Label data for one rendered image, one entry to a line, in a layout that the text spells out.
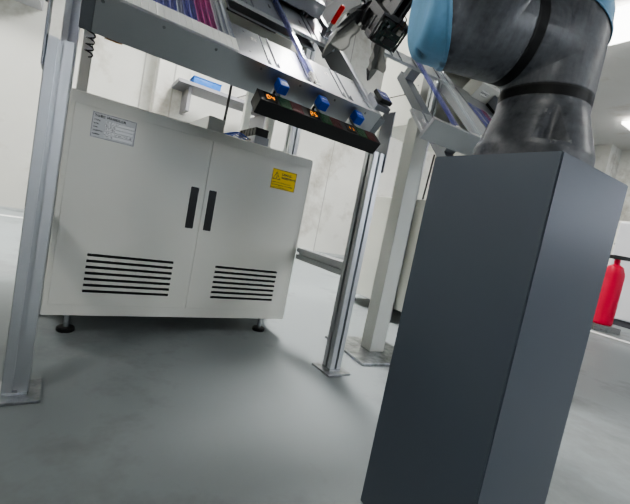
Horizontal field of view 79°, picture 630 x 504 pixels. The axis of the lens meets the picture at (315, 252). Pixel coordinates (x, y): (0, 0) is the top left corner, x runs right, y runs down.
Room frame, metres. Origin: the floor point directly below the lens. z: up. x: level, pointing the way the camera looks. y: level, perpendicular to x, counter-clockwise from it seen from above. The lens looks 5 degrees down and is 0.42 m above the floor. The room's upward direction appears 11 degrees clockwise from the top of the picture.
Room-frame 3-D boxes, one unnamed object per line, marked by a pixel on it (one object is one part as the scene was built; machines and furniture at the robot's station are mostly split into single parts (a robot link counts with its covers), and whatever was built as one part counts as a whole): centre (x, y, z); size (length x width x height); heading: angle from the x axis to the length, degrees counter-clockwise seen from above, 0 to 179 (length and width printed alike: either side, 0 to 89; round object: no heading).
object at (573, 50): (0.55, -0.26, 0.72); 0.13 x 0.12 x 0.14; 100
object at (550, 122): (0.55, -0.27, 0.60); 0.15 x 0.15 x 0.10
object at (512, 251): (0.55, -0.27, 0.27); 0.18 x 0.18 x 0.55; 33
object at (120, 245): (1.39, 0.53, 0.31); 0.70 x 0.65 x 0.62; 124
